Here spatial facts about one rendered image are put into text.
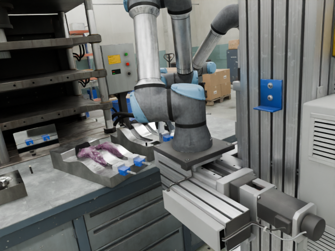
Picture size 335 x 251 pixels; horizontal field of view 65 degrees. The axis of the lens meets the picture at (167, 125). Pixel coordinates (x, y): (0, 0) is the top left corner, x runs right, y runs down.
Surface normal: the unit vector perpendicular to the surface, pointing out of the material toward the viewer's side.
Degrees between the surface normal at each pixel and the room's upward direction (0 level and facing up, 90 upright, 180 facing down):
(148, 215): 90
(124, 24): 90
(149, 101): 71
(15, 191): 90
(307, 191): 90
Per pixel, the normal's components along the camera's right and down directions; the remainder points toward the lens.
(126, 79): 0.59, 0.17
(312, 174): -0.84, 0.24
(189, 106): -0.07, 0.29
